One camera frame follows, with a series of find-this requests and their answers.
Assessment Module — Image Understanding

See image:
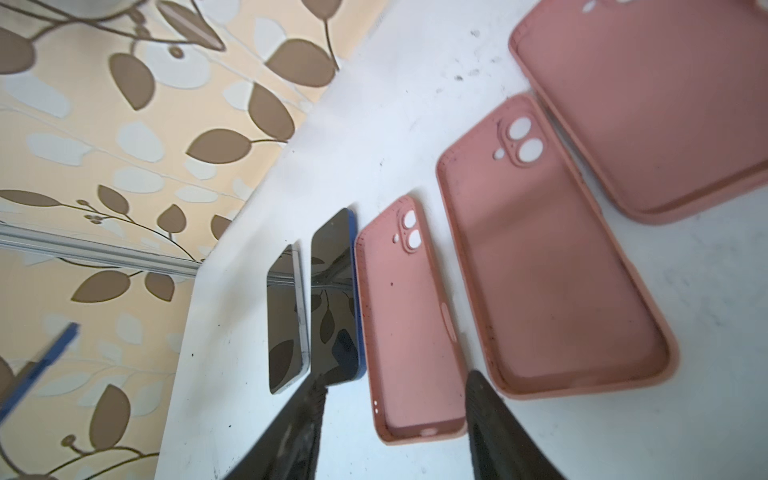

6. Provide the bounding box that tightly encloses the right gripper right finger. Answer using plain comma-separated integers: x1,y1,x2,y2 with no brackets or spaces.
465,370,563,480

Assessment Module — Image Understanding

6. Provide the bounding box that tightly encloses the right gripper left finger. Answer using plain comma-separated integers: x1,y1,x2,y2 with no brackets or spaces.
226,376,327,480

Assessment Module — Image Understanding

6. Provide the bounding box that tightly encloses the pink phone case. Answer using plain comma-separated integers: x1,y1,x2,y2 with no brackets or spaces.
354,195,468,445
508,1,767,224
436,94,679,400

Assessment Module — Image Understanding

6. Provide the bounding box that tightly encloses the blue phone black screen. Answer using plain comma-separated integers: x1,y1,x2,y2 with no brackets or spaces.
310,208,366,386

